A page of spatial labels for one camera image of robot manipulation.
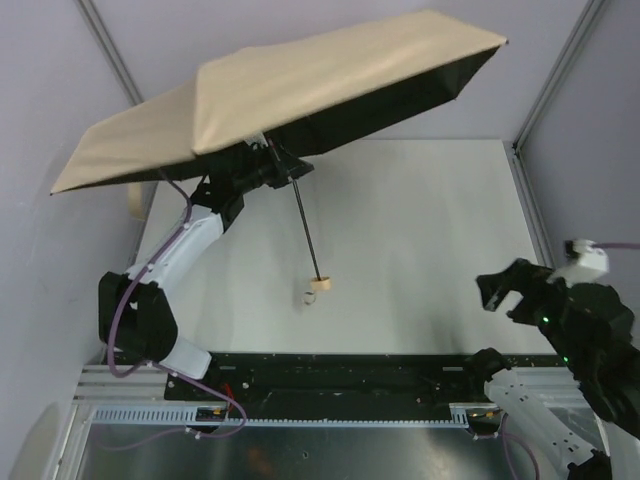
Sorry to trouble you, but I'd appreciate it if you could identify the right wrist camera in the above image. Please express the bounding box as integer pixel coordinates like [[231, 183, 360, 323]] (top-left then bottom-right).
[[565, 239, 609, 278]]

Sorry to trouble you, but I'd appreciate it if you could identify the beige folding umbrella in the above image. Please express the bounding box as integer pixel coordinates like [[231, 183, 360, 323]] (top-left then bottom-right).
[[50, 8, 510, 306]]

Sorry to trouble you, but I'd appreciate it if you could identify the left aluminium frame post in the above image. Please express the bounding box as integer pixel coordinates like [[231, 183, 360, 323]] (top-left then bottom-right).
[[73, 0, 144, 106]]

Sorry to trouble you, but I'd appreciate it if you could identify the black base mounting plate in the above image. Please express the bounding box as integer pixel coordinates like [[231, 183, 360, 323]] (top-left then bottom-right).
[[164, 353, 566, 419]]

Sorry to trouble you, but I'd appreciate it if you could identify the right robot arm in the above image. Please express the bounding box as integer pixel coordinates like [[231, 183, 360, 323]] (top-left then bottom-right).
[[465, 259, 639, 479]]

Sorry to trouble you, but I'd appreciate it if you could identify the right aluminium frame post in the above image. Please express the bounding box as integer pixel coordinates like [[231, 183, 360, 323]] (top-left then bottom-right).
[[512, 0, 611, 154]]

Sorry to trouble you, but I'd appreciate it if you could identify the white slotted cable duct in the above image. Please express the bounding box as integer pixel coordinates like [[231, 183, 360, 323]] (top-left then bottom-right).
[[92, 403, 501, 428]]

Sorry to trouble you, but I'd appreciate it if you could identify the aluminium frame post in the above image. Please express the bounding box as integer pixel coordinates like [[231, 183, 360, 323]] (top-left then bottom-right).
[[73, 0, 144, 106], [512, 0, 611, 154]]

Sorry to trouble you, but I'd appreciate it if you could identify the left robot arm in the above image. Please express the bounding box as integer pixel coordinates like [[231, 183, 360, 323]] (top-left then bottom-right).
[[98, 140, 314, 380]]

